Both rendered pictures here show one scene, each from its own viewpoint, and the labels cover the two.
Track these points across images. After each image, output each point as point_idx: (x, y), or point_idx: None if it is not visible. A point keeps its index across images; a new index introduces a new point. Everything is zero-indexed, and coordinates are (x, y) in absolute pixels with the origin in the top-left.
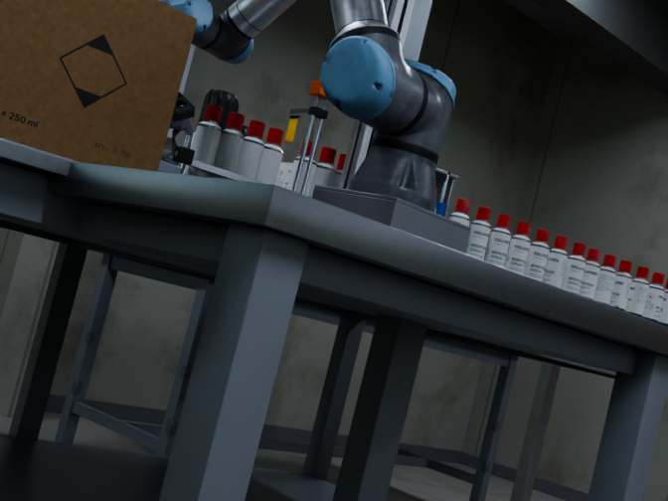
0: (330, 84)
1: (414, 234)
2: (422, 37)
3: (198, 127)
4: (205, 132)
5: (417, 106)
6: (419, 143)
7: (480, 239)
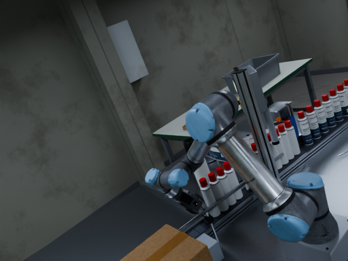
0: (277, 234)
1: (340, 252)
2: (264, 99)
3: (201, 191)
4: (205, 193)
5: (316, 213)
6: (321, 214)
7: (314, 120)
